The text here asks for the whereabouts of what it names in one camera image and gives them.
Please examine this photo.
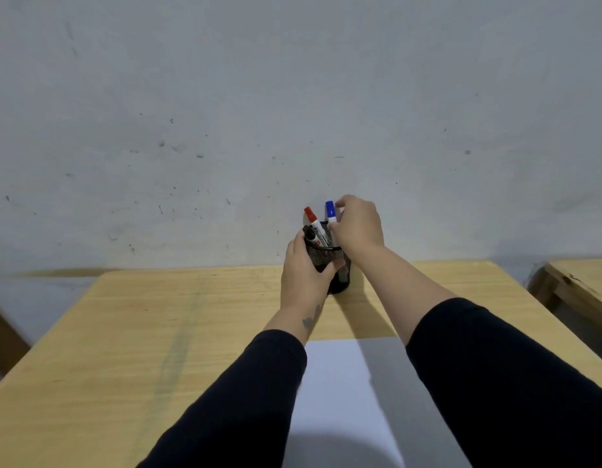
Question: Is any person's right hand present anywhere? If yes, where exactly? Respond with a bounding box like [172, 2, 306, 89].
[327, 195, 385, 264]

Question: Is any person's left hand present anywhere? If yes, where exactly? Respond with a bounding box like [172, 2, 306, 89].
[280, 230, 346, 315]

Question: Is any black mesh pen holder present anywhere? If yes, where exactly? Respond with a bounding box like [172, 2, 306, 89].
[304, 222, 352, 295]

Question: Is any blue capped marker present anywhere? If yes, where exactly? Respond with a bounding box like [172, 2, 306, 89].
[325, 201, 339, 247]

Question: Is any person's right forearm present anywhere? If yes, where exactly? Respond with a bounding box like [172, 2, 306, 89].
[352, 244, 602, 468]

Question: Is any person's left forearm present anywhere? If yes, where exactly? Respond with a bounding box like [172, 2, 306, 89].
[136, 305, 323, 468]

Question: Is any red capped marker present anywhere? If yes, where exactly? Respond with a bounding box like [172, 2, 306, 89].
[304, 206, 329, 248]

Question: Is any black capped marker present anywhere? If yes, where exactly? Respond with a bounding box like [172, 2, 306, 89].
[304, 225, 329, 250]

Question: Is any white paper sheet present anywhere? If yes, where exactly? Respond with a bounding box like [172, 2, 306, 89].
[281, 337, 473, 468]

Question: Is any wooden side table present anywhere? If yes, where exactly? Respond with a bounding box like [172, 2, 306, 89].
[527, 258, 602, 370]

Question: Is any brown wooden furniture piece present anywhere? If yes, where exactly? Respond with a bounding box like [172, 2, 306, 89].
[0, 297, 32, 377]

